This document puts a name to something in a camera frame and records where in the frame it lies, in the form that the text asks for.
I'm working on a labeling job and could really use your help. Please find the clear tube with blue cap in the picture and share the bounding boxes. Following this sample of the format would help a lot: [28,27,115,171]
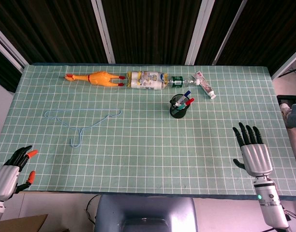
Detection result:
[179,90,192,103]

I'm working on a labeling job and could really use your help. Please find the green grid tablecloth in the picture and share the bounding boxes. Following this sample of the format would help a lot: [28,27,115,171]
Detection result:
[0,63,296,201]

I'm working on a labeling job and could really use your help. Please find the clear bottle with green label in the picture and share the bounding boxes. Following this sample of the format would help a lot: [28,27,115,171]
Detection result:
[166,75,202,89]

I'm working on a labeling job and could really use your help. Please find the plastic bottle with label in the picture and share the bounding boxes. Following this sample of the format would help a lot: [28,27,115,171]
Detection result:
[125,70,172,90]

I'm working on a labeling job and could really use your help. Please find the blue jeans leg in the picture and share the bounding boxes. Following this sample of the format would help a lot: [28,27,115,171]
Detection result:
[285,103,296,130]

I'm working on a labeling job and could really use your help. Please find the red capped marker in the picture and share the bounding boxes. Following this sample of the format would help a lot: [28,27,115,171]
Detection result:
[181,98,195,108]

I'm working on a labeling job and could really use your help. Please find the yellow rubber chicken toy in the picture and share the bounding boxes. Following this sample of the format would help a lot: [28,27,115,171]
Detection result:
[63,71,126,88]

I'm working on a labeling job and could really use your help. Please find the white frame post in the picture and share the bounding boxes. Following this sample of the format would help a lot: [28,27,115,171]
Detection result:
[91,0,116,64]
[212,0,248,65]
[185,0,209,65]
[271,44,296,79]
[0,23,30,72]

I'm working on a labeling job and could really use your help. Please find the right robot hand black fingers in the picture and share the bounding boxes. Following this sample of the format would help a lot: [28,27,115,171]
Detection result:
[232,122,274,178]

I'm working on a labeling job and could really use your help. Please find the grey robot torso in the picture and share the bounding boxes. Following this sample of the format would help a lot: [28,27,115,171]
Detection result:
[94,194,199,232]

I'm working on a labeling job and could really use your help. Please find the blue wire clothes hanger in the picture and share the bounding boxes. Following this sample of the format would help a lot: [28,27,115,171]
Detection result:
[44,109,122,147]

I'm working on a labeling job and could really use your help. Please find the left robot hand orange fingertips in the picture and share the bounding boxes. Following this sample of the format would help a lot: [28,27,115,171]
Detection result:
[0,145,39,201]

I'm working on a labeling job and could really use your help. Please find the black mesh pen cup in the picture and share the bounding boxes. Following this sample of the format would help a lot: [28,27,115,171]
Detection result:
[169,94,187,119]

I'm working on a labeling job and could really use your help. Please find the white shoe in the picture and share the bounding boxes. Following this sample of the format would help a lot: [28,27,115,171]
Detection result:
[280,102,291,119]

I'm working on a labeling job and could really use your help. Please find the toothpaste tube with white cap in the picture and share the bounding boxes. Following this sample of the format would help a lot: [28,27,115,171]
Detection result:
[192,71,216,99]

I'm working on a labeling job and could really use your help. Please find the brown cardboard box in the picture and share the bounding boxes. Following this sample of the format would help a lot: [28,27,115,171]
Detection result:
[0,214,70,232]

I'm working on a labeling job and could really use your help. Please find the black cable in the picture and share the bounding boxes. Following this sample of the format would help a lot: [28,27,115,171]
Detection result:
[86,194,100,224]

